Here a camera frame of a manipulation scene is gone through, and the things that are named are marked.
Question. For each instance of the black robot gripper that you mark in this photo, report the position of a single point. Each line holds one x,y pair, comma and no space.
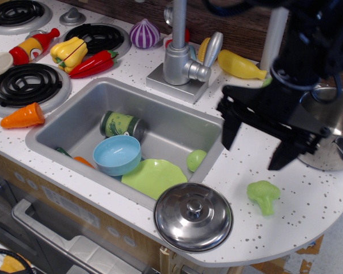
277,111

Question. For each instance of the green toy broccoli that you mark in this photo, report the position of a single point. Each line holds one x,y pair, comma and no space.
264,193

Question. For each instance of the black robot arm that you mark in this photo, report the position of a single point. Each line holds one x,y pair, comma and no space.
313,51

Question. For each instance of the stainless steel pot lid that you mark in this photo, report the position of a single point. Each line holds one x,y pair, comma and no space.
193,217

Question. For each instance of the green toy cabbage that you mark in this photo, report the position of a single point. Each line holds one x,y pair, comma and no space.
267,82

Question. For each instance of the green toy ball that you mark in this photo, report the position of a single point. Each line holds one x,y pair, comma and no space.
194,159

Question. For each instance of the yellow toy squash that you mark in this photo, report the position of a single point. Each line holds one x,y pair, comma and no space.
239,67

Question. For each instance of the silver toy faucet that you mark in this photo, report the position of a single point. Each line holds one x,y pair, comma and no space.
179,75

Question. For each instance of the yellow toy corn cob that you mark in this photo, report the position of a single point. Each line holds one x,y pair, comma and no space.
202,49

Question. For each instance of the grey metal pole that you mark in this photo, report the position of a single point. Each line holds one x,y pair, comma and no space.
274,36

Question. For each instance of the light green plastic plate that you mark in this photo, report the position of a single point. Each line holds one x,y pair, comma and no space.
152,177

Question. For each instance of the red toy item behind faucet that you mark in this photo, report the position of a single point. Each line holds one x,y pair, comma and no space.
168,39

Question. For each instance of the light blue plastic bowl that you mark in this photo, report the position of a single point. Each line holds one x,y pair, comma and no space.
117,155

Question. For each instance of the green label toy can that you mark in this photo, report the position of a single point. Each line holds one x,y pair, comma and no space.
114,124

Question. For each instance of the purple striped toy onion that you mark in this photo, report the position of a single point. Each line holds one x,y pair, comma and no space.
144,34

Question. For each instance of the red toy chili pepper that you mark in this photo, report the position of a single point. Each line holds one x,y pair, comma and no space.
96,64

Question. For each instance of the orange toy carrot in sink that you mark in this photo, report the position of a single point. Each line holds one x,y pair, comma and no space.
83,161

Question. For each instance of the back right black burner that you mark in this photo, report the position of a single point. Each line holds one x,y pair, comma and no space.
100,36

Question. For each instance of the black burner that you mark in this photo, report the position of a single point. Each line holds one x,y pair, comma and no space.
20,17
100,36
23,85

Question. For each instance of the dark green toy in sink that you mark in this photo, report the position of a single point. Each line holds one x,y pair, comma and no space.
62,151

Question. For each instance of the yellow toy bell pepper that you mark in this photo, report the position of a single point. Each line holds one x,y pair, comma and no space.
69,54

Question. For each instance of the grey stove knob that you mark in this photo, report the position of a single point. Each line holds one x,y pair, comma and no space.
72,18

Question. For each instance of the orange toy carrot piece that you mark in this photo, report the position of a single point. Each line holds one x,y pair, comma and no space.
30,115

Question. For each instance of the front left black burner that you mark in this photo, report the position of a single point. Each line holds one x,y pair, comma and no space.
23,85

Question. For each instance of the red toy ketchup bottle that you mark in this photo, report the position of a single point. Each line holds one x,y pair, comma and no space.
32,47

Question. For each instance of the yellow object bottom left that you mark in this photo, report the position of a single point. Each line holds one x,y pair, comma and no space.
11,265

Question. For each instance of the back left black burner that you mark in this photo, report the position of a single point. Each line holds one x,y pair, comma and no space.
20,17

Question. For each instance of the silver oven door handle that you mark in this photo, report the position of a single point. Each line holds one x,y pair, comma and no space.
74,242

